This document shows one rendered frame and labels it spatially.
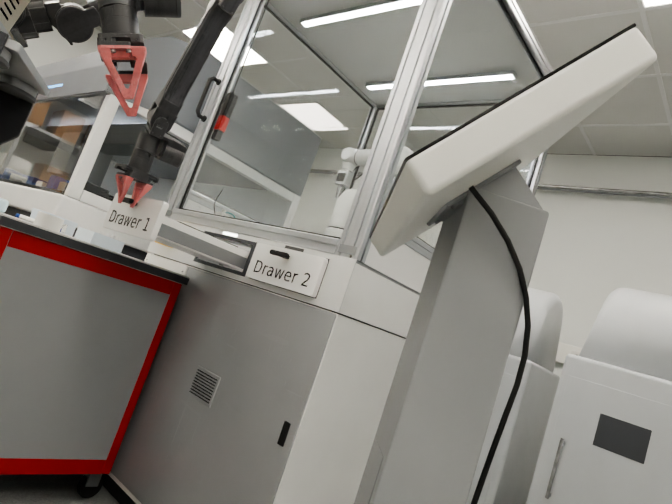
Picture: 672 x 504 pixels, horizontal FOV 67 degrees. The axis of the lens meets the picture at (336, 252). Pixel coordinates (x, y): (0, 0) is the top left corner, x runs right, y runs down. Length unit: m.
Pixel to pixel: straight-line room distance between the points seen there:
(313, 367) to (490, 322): 0.68
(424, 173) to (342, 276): 0.80
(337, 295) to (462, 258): 0.64
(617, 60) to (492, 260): 0.29
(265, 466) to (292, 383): 0.21
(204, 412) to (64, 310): 0.49
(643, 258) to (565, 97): 3.84
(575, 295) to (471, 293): 3.73
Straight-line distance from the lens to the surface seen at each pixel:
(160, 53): 2.52
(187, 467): 1.64
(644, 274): 4.41
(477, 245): 0.75
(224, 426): 1.54
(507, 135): 0.60
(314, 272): 1.38
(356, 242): 1.35
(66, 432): 1.79
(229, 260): 1.58
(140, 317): 1.75
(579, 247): 4.56
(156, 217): 1.42
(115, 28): 0.93
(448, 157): 0.57
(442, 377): 0.73
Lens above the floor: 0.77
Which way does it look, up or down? 8 degrees up
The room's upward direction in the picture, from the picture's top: 19 degrees clockwise
